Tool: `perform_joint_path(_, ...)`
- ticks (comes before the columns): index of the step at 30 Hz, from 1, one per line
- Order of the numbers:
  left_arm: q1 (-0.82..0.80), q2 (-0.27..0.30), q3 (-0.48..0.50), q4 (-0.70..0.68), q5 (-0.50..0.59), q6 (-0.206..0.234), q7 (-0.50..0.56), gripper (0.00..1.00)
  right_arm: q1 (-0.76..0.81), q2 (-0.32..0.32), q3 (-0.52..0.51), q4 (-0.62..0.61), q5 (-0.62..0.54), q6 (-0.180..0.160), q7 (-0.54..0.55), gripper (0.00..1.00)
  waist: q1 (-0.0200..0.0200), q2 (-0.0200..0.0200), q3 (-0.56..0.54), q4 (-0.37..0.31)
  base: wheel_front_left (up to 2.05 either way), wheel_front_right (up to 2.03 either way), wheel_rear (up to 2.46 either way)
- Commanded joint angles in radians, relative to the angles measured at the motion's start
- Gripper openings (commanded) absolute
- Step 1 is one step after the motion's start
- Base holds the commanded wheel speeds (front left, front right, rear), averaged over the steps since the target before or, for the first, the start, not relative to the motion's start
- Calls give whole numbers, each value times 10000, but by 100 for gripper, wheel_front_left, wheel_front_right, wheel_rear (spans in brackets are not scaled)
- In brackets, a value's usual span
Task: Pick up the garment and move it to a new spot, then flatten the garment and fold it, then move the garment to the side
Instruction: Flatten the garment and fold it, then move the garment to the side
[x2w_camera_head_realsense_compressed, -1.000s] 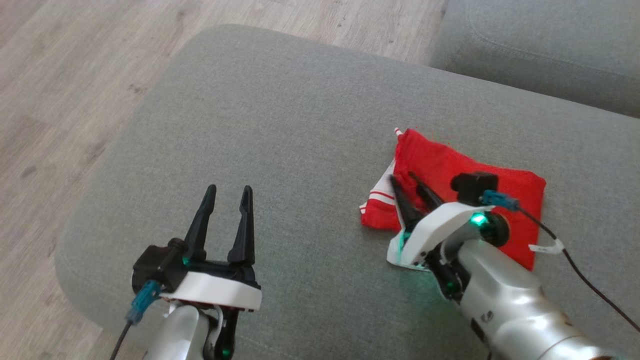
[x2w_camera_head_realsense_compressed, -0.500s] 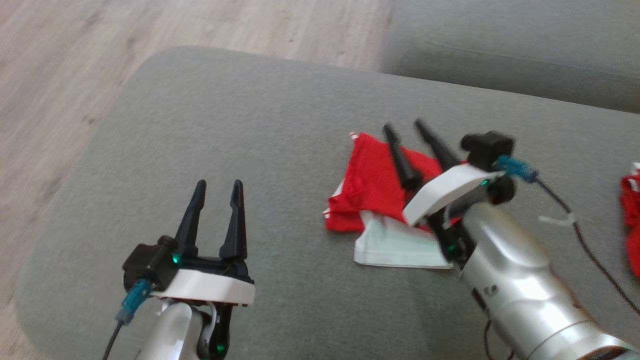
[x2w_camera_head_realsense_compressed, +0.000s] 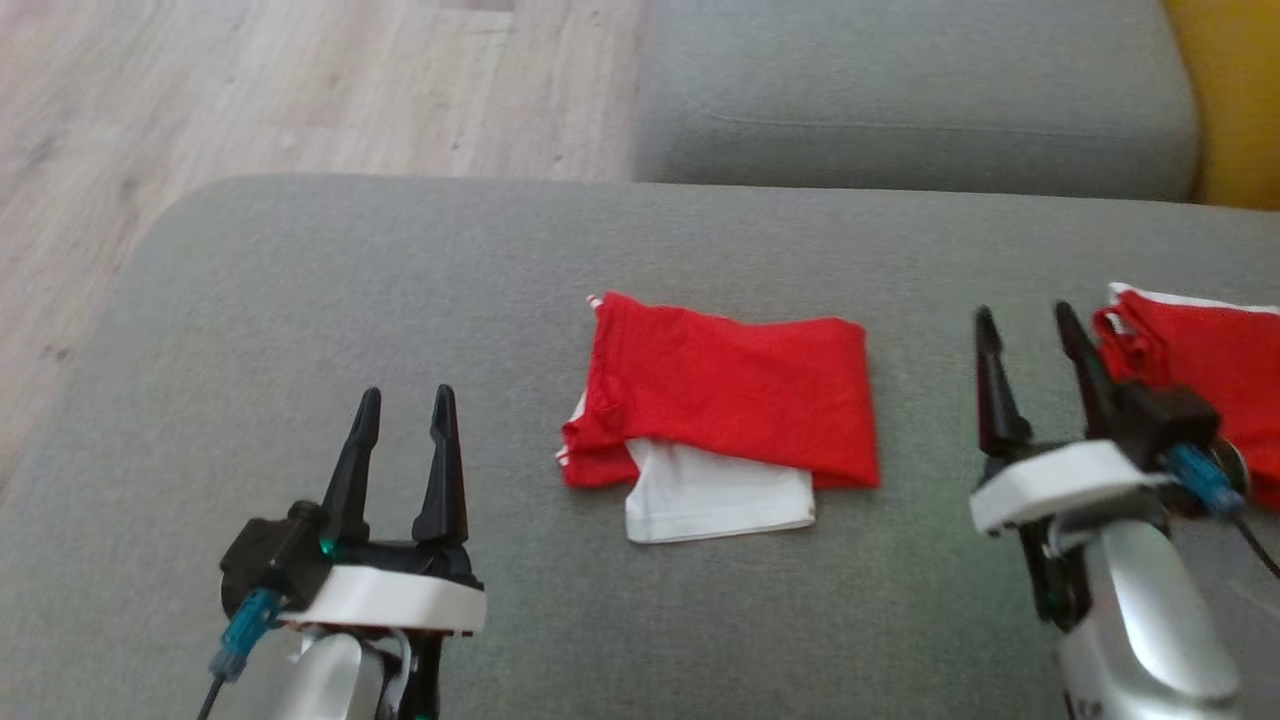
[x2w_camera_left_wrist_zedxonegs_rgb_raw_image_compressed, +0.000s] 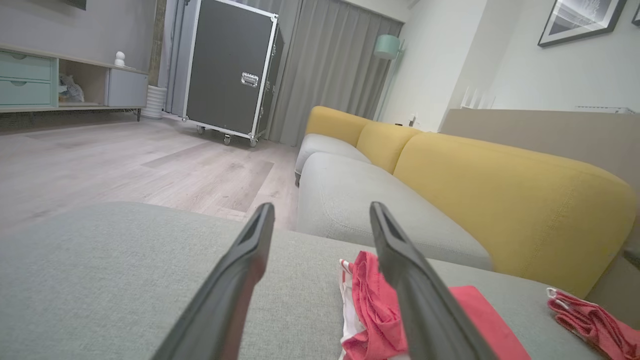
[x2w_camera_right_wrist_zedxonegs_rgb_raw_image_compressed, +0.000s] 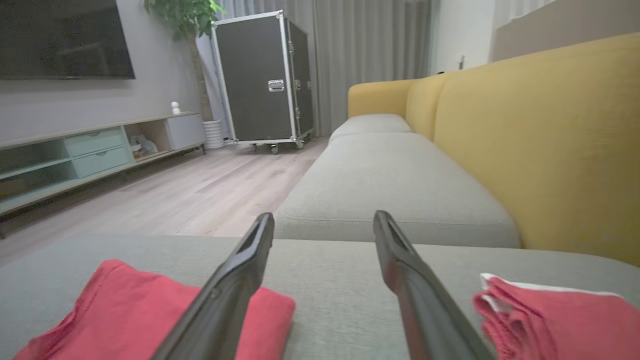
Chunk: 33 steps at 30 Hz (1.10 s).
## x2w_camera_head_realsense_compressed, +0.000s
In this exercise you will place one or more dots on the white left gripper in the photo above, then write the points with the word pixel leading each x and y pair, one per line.
pixel 400 600

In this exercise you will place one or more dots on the red shorts with white stripe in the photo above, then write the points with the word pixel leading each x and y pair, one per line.
pixel 1220 360

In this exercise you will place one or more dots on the yellow cushion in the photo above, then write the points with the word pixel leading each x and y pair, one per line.
pixel 1240 100

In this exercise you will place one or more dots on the red Bulls 23 jersey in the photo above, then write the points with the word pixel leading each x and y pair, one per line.
pixel 740 390

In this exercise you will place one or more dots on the grey sofa seat cushion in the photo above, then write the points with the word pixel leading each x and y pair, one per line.
pixel 350 300

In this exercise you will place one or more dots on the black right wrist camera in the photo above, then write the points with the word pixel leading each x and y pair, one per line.
pixel 1165 420

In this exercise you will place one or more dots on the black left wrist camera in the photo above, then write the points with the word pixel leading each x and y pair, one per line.
pixel 270 560

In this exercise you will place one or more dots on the grey sofa back cushion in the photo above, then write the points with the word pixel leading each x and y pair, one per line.
pixel 900 80

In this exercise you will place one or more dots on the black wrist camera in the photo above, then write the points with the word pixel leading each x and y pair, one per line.
pixel 270 560
pixel 1165 420

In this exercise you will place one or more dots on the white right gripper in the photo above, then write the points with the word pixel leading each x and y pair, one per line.
pixel 1060 485

